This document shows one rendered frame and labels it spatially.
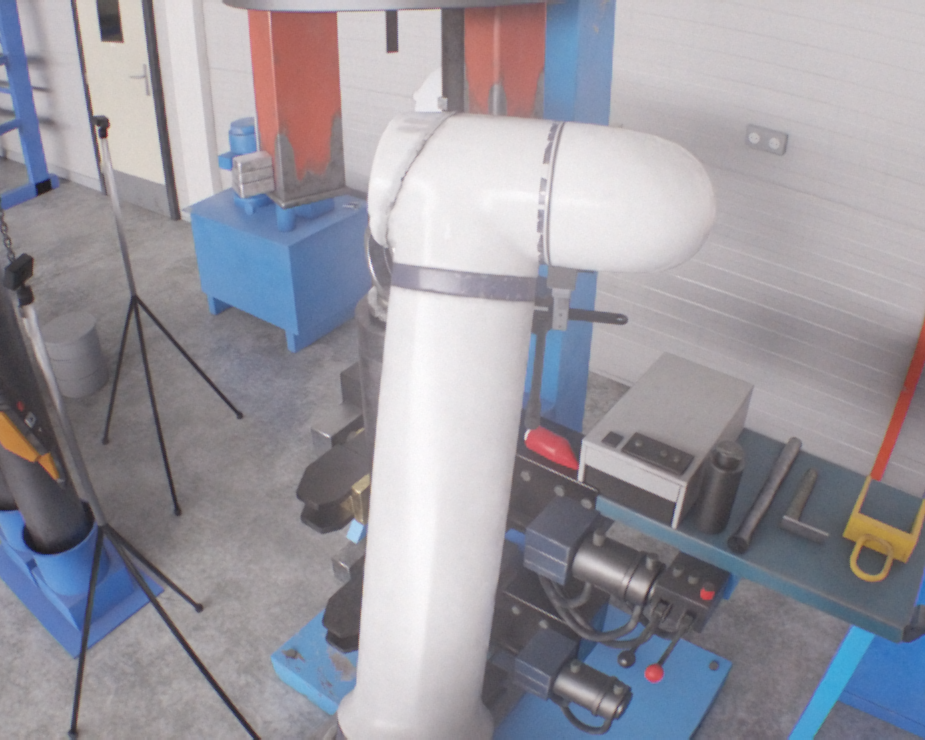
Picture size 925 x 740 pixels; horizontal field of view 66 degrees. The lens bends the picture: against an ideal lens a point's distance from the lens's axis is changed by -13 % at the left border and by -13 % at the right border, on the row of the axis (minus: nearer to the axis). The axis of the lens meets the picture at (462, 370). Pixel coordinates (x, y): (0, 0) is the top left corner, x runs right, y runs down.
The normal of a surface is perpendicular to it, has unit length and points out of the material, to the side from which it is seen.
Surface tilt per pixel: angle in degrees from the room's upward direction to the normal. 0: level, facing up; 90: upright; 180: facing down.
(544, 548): 90
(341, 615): 0
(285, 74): 90
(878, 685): 90
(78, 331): 0
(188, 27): 90
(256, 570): 0
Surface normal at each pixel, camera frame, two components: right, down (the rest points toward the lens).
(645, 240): 0.22, 0.67
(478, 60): -0.85, 0.29
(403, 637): -0.32, 0.11
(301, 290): 0.80, 0.33
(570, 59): -0.59, 0.46
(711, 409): 0.00, -0.83
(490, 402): 0.50, 0.18
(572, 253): -0.23, 0.87
